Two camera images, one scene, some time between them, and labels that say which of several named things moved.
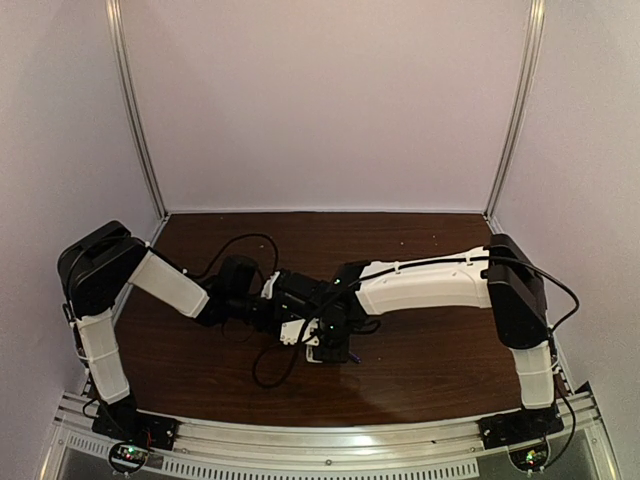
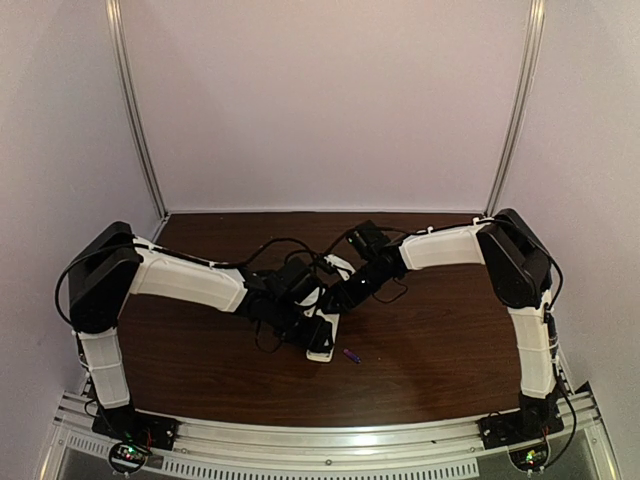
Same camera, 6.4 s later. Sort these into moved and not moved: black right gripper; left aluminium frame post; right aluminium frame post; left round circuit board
Moved: black right gripper
Not moved: left round circuit board; right aluminium frame post; left aluminium frame post
